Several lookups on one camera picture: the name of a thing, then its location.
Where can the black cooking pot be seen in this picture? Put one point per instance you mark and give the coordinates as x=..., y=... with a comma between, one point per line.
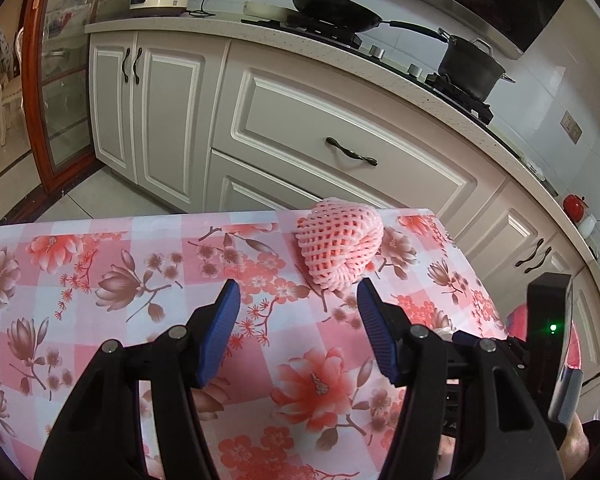
x=470, y=67

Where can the pink foam fruit net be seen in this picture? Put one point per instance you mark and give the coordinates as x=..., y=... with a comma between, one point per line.
x=335, y=240

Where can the beige wall outlet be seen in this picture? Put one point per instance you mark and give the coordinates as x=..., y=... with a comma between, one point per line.
x=571, y=127

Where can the pink floral tablecloth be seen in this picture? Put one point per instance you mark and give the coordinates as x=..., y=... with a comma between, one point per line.
x=105, y=240

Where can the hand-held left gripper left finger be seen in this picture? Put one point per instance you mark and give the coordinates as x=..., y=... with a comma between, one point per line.
x=220, y=332

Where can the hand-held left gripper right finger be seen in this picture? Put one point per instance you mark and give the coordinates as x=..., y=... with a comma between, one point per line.
x=375, y=332

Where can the pink trash bin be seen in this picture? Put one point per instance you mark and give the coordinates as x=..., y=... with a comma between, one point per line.
x=516, y=322

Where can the black gas stove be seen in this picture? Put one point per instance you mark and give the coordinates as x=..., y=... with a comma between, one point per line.
x=380, y=50

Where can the white kitchen cabinet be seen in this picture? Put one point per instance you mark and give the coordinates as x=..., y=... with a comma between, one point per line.
x=280, y=110

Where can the white cup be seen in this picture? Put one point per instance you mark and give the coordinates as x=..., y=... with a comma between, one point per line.
x=590, y=225

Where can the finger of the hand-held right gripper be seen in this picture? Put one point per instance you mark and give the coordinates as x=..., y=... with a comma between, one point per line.
x=464, y=337

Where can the white chair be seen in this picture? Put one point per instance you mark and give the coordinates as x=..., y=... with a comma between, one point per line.
x=7, y=95

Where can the person's right hand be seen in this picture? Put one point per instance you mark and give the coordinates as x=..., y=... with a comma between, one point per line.
x=572, y=442

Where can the black frying pan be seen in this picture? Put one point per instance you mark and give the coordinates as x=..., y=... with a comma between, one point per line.
x=330, y=7

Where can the wooden glass door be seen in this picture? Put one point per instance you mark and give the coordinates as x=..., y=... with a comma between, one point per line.
x=32, y=85

